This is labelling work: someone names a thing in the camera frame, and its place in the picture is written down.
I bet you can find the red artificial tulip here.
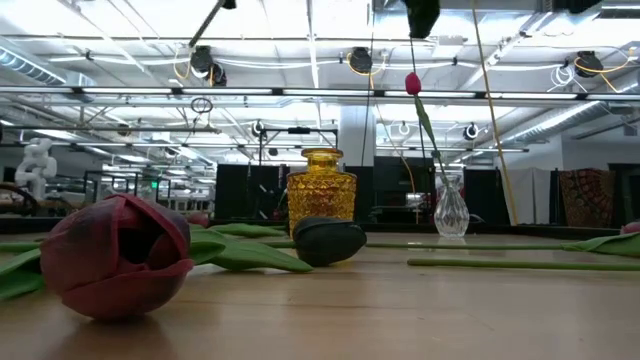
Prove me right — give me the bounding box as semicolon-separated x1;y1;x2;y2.
403;71;451;189

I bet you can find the yellow glass vase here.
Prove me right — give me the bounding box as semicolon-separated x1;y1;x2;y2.
286;147;358;236

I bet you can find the black artificial tulip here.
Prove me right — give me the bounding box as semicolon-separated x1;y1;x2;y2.
188;216;369;275

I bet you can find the clear glass vase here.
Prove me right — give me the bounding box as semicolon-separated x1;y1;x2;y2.
433;173;471;239

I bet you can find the black partition panel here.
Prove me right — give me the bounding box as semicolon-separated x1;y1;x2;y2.
607;163;640;229
372;156;437;225
214;163;290;224
462;167;512;226

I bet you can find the white curtain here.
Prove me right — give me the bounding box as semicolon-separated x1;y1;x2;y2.
501;167;552;226

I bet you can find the black diagonal pole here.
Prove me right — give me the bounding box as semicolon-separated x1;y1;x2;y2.
188;0;238;49

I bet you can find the patterned red tapestry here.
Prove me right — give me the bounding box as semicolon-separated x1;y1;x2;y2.
558;168;617;229

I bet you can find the long LED light bar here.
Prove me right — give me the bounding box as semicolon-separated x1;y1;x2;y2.
0;84;640;103

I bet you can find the white robot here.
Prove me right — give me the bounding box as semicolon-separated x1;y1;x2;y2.
13;137;59;201

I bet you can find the yellow hanging cable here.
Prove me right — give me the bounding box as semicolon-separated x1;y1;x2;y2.
469;0;520;227

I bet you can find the silver ventilation duct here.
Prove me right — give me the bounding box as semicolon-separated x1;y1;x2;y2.
0;47;96;89
499;99;640;146

